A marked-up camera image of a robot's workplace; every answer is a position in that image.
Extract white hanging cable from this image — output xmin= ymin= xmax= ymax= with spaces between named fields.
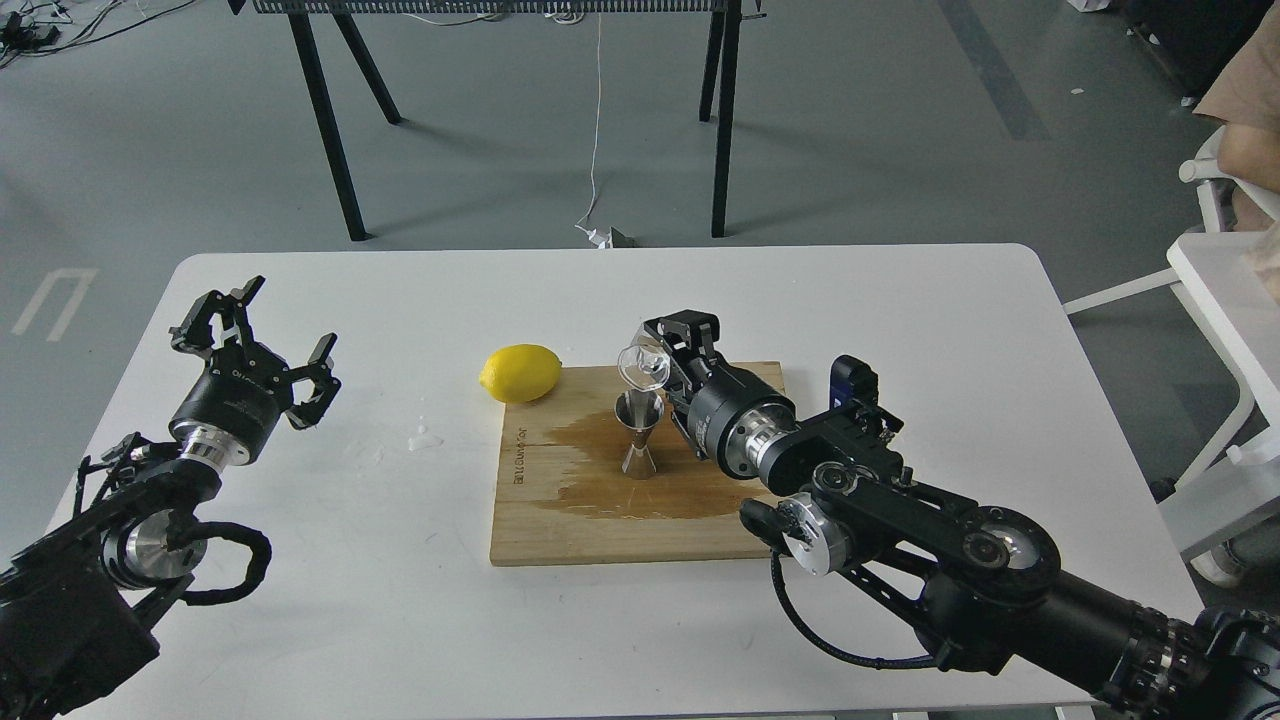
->
xmin=576 ymin=12 xmax=637 ymax=250

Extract steel double jigger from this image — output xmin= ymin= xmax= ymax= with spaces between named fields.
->
xmin=614 ymin=389 xmax=664 ymax=480

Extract white side table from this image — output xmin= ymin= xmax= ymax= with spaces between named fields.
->
xmin=1158 ymin=233 xmax=1279 ymax=560

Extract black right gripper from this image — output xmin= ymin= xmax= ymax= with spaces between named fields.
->
xmin=636 ymin=311 xmax=799 ymax=480

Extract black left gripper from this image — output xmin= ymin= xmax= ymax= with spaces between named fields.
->
xmin=169 ymin=275 xmax=340 ymax=465

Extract black metal table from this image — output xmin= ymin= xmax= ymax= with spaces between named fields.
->
xmin=224 ymin=1 xmax=765 ymax=246

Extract small clear glass cup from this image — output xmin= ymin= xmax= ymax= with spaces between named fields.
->
xmin=617 ymin=342 xmax=672 ymax=392

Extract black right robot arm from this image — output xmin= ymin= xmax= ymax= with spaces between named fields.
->
xmin=617 ymin=310 xmax=1279 ymax=719

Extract yellow lemon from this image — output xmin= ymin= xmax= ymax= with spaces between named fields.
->
xmin=477 ymin=345 xmax=562 ymax=404

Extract white office chair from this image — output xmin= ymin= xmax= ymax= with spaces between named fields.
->
xmin=1060 ymin=122 xmax=1280 ymax=316

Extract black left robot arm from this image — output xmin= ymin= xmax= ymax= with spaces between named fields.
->
xmin=1 ymin=275 xmax=340 ymax=719

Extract black floor cables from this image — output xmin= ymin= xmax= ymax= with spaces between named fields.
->
xmin=0 ymin=0 xmax=201 ymax=70

